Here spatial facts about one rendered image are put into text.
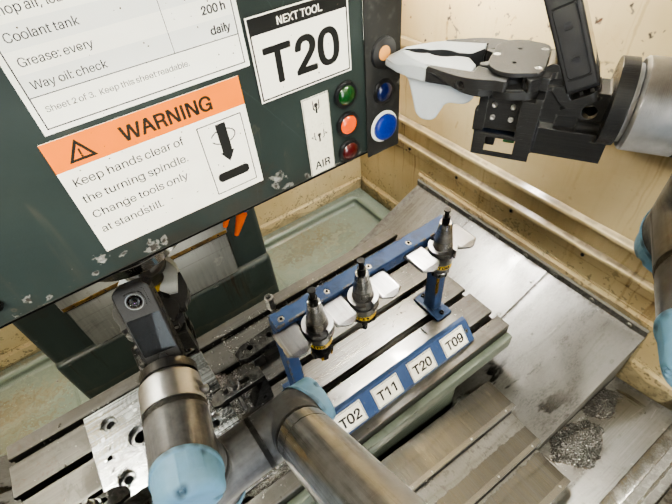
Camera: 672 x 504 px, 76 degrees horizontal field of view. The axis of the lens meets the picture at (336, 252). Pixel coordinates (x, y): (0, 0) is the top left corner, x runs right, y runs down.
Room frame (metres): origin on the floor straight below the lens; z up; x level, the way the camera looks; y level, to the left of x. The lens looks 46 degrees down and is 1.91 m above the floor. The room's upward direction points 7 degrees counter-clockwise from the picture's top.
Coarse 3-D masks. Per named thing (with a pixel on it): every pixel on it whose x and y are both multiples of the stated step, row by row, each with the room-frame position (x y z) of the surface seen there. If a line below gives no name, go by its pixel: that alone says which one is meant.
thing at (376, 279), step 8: (376, 272) 0.60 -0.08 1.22; (384, 272) 0.60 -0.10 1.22; (376, 280) 0.58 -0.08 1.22; (384, 280) 0.58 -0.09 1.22; (392, 280) 0.58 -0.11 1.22; (376, 288) 0.56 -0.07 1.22; (384, 288) 0.56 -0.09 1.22; (392, 288) 0.56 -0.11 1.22; (384, 296) 0.54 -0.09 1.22; (392, 296) 0.54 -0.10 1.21
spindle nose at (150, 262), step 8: (168, 248) 0.43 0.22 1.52; (152, 256) 0.40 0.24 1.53; (160, 256) 0.41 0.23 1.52; (136, 264) 0.39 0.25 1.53; (144, 264) 0.40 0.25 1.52; (152, 264) 0.40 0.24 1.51; (120, 272) 0.39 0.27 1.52; (128, 272) 0.39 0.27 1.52; (136, 272) 0.39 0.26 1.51; (104, 280) 0.38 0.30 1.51; (112, 280) 0.38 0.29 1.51
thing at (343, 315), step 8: (336, 296) 0.55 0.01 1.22; (328, 304) 0.53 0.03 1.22; (336, 304) 0.53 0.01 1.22; (344, 304) 0.53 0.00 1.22; (328, 312) 0.51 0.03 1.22; (336, 312) 0.51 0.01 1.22; (344, 312) 0.51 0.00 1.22; (352, 312) 0.51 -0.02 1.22; (336, 320) 0.49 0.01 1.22; (344, 320) 0.49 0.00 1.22; (352, 320) 0.49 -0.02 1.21
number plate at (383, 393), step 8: (392, 376) 0.50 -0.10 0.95; (384, 384) 0.48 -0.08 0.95; (392, 384) 0.49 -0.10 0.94; (400, 384) 0.49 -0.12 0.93; (376, 392) 0.47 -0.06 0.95; (384, 392) 0.47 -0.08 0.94; (392, 392) 0.47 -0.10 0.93; (400, 392) 0.47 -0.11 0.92; (376, 400) 0.45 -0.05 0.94; (384, 400) 0.46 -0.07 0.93
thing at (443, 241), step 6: (450, 222) 0.65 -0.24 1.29; (438, 228) 0.65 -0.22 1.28; (444, 228) 0.64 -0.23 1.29; (450, 228) 0.64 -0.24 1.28; (438, 234) 0.65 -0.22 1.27; (444, 234) 0.64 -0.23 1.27; (450, 234) 0.64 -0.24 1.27; (438, 240) 0.64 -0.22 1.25; (444, 240) 0.63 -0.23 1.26; (450, 240) 0.64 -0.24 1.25; (438, 246) 0.64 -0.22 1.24; (444, 246) 0.63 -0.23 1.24; (450, 246) 0.63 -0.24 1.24
